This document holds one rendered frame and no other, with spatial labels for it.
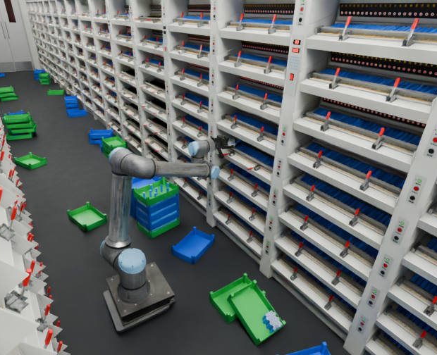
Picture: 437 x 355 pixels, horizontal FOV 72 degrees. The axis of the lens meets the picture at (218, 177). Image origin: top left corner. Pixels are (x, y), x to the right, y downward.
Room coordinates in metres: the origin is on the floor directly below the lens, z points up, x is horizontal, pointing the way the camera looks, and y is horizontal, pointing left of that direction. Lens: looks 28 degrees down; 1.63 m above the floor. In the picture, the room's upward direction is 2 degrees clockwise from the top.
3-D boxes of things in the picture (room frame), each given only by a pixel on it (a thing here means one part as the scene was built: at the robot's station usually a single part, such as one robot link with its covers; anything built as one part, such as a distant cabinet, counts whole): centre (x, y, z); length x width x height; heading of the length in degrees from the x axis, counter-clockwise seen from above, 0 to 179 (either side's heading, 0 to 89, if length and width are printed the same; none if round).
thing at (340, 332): (1.94, -0.24, 0.03); 2.19 x 0.16 x 0.05; 37
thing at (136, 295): (1.28, 0.48, 0.18); 0.19 x 0.19 x 0.10
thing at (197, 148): (1.88, 0.14, 0.84); 0.12 x 0.09 x 0.10; 126
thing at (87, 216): (2.15, 1.14, 0.04); 0.30 x 0.20 x 0.08; 51
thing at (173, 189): (2.10, 0.50, 0.36); 0.30 x 0.20 x 0.08; 136
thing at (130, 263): (1.29, 0.48, 0.32); 0.17 x 0.15 x 0.18; 46
